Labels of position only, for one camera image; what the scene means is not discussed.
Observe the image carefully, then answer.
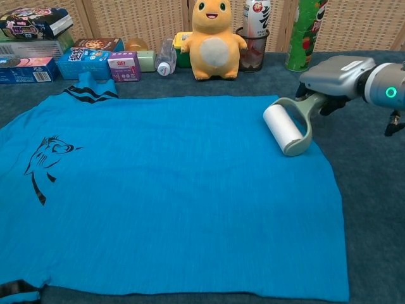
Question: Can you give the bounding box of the black and purple snack pack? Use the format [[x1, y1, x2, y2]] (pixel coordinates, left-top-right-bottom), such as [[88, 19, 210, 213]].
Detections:
[[0, 8, 74, 41]]

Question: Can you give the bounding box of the small purple box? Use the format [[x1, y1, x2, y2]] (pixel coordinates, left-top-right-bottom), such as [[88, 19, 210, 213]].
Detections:
[[107, 51, 142, 83]]

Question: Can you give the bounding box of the pale green lint roller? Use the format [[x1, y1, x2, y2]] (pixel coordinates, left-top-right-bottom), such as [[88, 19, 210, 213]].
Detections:
[[263, 96, 328, 157]]

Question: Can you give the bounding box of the green and white box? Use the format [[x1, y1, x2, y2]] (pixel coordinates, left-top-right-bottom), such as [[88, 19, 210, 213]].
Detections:
[[0, 31, 75, 61]]

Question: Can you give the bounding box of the blue cookie box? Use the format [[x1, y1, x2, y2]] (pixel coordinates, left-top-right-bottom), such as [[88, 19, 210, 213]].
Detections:
[[56, 47, 115, 80]]

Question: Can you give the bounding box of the dark blue table carpet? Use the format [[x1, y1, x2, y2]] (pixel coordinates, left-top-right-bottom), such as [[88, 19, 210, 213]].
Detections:
[[0, 49, 405, 304]]

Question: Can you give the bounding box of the brown cookie box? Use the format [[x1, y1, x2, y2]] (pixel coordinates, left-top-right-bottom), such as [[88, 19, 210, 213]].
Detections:
[[73, 37, 125, 53]]

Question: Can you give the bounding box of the yellow small packet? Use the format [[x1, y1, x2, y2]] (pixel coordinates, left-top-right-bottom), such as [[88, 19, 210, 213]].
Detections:
[[172, 31, 194, 69]]

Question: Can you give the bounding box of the woven folding screen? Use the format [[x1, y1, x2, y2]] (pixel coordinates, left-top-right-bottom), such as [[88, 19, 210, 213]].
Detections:
[[0, 0, 405, 53]]

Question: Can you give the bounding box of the clear plastic water bottle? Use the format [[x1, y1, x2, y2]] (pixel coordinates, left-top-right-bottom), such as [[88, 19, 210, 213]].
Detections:
[[155, 38, 178, 77]]

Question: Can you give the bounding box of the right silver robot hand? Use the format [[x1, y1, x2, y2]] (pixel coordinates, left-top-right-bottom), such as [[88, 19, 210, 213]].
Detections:
[[294, 55, 377, 117]]

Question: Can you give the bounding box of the drink bottle with white label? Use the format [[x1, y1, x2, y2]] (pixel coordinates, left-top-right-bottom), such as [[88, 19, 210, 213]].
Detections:
[[242, 0, 272, 39]]

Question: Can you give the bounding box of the blue t-shirt with cat print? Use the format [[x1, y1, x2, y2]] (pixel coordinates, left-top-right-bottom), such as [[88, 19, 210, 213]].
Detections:
[[0, 72, 351, 304]]

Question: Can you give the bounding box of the yellow plush toy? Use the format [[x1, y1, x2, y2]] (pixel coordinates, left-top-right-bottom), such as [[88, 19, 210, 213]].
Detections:
[[180, 0, 249, 81]]

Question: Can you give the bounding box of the blue and pink biscuit box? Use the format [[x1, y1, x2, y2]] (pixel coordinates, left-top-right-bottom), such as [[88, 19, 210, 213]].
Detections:
[[0, 56, 61, 85]]

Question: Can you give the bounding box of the pale green soap box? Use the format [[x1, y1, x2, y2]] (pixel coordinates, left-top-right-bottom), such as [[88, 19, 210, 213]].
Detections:
[[136, 50, 158, 73]]

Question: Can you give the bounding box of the green chips can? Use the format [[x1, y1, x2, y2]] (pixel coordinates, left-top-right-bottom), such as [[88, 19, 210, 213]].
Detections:
[[284, 0, 328, 72]]

